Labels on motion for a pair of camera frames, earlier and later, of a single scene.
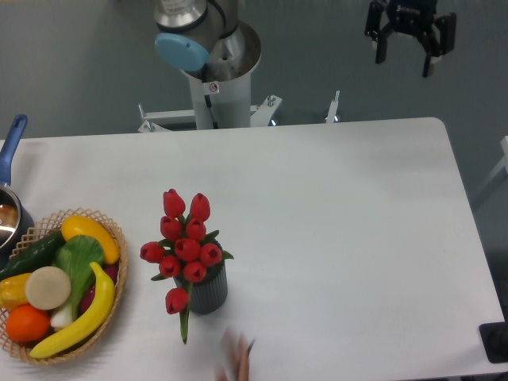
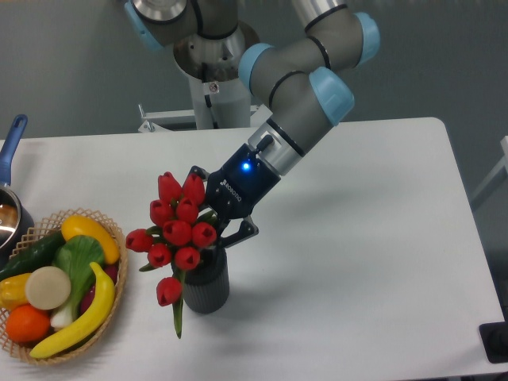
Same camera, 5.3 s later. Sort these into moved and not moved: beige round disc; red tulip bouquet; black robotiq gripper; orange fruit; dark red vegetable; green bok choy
Moved: red tulip bouquet; black robotiq gripper
Not moved: green bok choy; orange fruit; beige round disc; dark red vegetable
